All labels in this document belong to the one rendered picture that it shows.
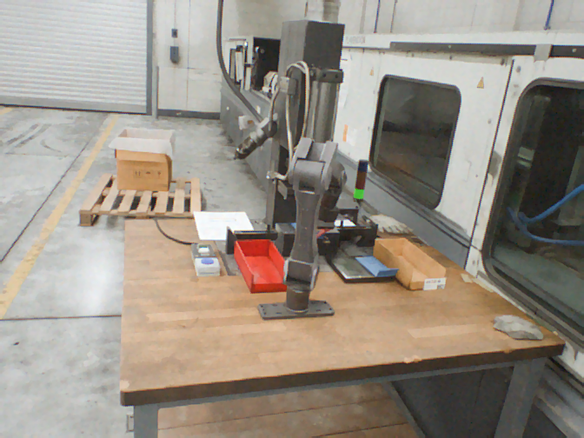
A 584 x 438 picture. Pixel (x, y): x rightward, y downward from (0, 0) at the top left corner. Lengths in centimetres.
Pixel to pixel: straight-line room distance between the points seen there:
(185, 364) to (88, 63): 986
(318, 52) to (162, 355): 101
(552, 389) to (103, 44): 998
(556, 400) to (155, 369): 110
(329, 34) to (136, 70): 917
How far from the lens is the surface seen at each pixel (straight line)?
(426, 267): 167
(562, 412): 162
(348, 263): 161
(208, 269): 148
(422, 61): 236
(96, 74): 1076
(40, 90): 1097
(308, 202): 118
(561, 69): 159
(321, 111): 156
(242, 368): 111
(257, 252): 162
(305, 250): 124
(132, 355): 115
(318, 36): 163
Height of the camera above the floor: 156
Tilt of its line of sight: 19 degrees down
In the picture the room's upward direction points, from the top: 6 degrees clockwise
